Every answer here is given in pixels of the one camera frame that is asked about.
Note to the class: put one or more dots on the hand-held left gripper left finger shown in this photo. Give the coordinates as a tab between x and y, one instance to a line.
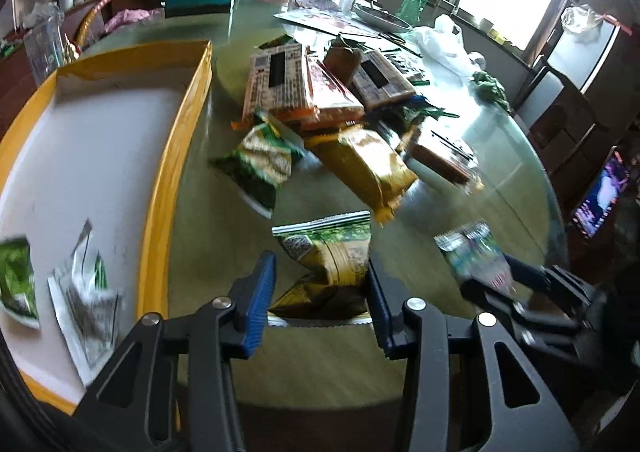
261	302

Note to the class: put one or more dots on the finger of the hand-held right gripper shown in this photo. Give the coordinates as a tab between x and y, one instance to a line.
527	276
492	304

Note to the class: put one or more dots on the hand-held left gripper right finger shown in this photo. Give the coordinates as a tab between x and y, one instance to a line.
378	314

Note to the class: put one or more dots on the small pale green snack packet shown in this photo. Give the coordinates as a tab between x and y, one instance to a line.
470	252

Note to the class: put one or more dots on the yellow green snack packet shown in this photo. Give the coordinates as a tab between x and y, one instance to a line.
330	262

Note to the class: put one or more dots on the white green snack packet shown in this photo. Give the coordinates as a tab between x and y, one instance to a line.
85	312

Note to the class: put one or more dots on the orange cracker packet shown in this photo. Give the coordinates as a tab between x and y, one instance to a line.
280	82
332	97

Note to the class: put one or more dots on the yellow cardboard box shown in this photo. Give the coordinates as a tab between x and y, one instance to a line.
100	132

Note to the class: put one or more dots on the television screen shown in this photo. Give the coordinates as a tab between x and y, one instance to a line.
602	194

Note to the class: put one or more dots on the green patterned snack packet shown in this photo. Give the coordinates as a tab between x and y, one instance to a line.
260	157

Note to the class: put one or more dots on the gold yellow snack packet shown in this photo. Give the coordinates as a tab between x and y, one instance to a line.
365	167

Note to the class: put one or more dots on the wooden chair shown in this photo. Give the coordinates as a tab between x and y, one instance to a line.
555	127

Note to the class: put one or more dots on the green leafy vegetable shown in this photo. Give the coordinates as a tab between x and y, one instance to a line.
492	90

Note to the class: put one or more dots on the dark green snack packet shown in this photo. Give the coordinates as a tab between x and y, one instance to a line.
425	110

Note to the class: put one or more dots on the white appliance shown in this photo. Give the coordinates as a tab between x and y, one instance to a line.
585	57

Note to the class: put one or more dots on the round glass turntable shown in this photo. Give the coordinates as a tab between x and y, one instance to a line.
230	72

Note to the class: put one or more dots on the green pea snack packet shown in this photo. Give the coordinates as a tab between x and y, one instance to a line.
17	282

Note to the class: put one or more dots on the white plastic bag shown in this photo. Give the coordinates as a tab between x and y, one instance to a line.
442	45

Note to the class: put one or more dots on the brown snack packet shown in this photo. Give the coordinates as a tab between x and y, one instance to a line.
345	60

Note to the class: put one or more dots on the printed placemat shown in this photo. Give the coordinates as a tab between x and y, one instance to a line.
320	23

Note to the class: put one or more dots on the green plastic bottle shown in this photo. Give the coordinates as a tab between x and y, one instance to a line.
415	2

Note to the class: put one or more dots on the metal bowl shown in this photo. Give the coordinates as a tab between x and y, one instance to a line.
382	17

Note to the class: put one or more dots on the pink cloth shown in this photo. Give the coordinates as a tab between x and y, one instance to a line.
132	21

